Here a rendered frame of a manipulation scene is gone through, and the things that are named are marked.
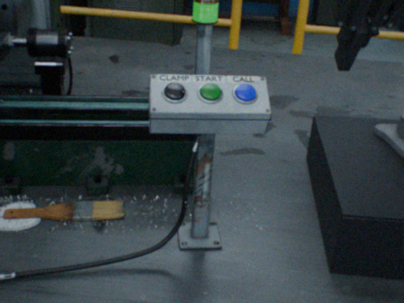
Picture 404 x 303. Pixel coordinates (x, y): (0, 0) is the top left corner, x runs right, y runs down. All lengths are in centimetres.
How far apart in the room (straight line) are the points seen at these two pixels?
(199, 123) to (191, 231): 22
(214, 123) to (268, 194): 32
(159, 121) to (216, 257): 25
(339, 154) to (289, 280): 26
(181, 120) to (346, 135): 41
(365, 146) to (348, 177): 13
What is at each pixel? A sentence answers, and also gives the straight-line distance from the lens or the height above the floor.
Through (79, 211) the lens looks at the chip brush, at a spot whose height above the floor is 81.
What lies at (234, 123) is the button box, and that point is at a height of 103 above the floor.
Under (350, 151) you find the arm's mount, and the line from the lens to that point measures 97.
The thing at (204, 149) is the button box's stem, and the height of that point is 97.
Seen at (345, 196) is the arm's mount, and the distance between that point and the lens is 82.
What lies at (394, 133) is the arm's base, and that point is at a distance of 102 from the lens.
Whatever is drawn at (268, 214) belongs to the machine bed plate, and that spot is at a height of 80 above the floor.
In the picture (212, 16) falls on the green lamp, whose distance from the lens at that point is 124.
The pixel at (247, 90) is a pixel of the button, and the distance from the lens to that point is 73.
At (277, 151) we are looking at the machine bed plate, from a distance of 116.
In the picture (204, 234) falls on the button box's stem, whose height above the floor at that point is 81.
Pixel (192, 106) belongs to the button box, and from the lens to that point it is 71.
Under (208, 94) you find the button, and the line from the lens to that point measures 72.
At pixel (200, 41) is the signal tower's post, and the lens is 126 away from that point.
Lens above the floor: 133
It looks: 28 degrees down
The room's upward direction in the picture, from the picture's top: 4 degrees clockwise
